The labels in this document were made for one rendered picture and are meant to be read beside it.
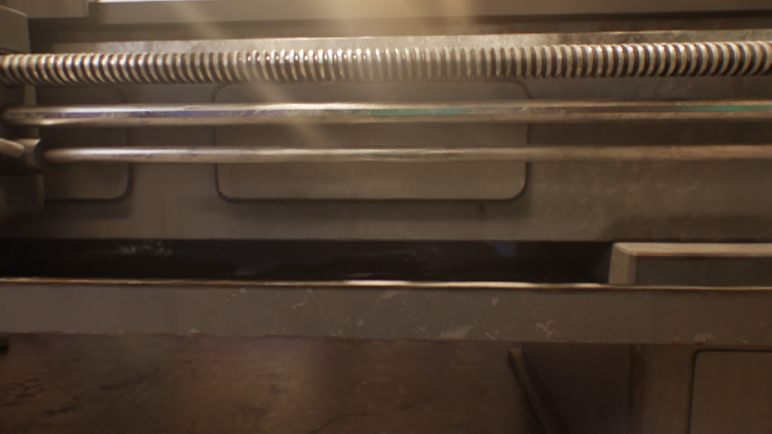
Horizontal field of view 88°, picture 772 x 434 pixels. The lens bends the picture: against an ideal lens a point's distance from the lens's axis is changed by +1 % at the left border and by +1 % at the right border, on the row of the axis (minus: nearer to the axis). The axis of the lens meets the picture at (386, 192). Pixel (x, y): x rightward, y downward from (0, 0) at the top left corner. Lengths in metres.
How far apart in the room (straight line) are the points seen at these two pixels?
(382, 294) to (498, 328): 0.13
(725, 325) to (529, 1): 0.45
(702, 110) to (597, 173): 0.14
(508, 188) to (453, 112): 0.16
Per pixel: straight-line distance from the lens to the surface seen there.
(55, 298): 0.60
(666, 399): 0.75
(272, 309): 0.47
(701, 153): 0.62
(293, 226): 0.63
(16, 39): 0.77
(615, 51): 0.58
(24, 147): 0.70
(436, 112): 0.51
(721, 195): 0.75
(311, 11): 0.62
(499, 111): 0.52
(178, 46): 0.68
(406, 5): 0.61
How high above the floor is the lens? 0.60
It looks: 6 degrees down
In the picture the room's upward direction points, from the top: straight up
